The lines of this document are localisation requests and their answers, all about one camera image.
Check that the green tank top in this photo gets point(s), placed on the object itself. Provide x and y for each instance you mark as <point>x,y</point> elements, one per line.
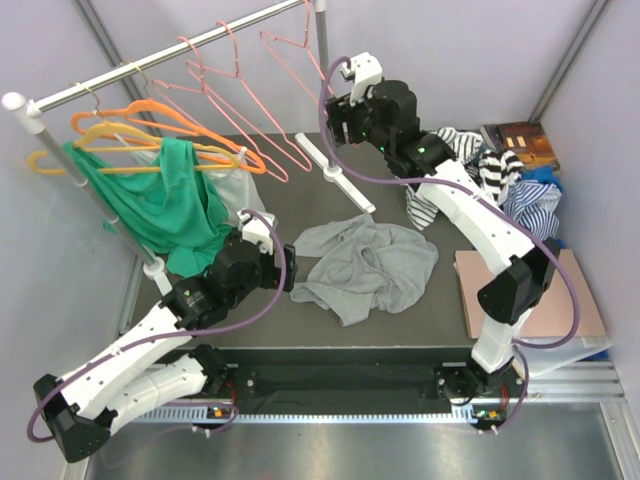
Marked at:
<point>188,250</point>

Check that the orange plastic hanger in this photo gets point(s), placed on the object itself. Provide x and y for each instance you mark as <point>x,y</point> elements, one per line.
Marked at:
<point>133,112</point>

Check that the bold black white striped garment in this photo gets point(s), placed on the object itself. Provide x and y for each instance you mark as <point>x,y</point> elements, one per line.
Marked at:
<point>495,172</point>

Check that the yellow plastic hanger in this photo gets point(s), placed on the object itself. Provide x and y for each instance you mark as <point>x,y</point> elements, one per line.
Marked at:
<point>111,137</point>

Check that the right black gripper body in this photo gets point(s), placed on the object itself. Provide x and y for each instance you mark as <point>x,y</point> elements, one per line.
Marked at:
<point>357,119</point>

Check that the white garment on hanger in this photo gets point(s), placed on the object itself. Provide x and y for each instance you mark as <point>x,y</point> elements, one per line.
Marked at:
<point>240,190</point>

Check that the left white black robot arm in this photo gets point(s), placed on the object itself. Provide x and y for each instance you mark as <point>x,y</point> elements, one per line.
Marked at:
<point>85,408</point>

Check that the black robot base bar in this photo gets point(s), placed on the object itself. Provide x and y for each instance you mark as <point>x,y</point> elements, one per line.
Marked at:
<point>349,380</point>

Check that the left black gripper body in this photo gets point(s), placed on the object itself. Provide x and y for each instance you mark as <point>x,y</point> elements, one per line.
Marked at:
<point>288,252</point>

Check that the pink wire hanger right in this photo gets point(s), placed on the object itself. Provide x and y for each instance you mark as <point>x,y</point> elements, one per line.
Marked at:
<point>296,55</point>

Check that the book with dark cover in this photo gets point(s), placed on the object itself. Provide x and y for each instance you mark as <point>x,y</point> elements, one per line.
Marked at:
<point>527,140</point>

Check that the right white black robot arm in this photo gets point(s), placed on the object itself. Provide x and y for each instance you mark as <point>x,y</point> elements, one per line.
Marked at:
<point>385,116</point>

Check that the blue white striped shirt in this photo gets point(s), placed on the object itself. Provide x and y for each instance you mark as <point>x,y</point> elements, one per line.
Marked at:
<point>532,205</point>

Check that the grey tank top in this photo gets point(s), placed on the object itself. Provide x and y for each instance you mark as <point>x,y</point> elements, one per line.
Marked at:
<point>363,265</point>

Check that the grey slotted cable duct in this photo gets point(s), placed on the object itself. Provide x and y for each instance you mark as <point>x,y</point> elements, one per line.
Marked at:
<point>205,414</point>

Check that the blue garment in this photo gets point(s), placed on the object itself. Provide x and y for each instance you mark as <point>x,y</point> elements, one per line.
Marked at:
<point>543,175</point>

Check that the black white striped shirt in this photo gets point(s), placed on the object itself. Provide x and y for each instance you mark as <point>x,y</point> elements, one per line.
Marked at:
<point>467,147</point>

